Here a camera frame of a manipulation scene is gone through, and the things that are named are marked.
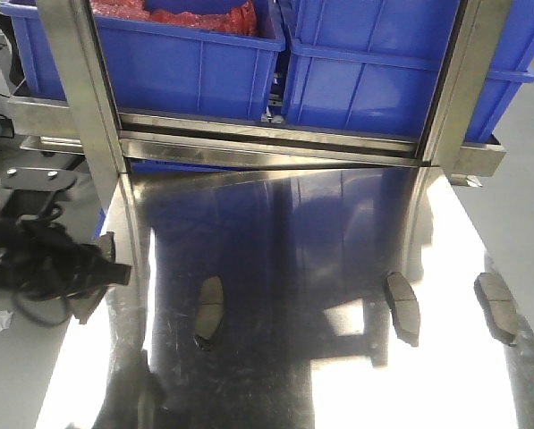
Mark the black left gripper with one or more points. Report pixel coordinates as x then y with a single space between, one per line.
42 261

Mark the grey brake pad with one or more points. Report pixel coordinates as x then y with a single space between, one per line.
84 305
498 307

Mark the blue crate left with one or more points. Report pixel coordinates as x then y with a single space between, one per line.
166 68

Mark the red plastic bag in crate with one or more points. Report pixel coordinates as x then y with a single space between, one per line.
240 20

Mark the brake pad centre right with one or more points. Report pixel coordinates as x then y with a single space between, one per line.
404 308

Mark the steel upright post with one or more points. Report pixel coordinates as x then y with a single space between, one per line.
72 35
477 28

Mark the brake pad centre left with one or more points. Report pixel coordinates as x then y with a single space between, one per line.
210 313

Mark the large blue crate right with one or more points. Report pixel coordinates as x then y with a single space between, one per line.
372 66

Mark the steel shelf frame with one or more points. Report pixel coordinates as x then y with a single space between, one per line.
210 140

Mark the steel upright post right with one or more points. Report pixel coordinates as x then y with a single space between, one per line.
477 28

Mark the steel upright post left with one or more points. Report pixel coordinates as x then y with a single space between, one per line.
72 35

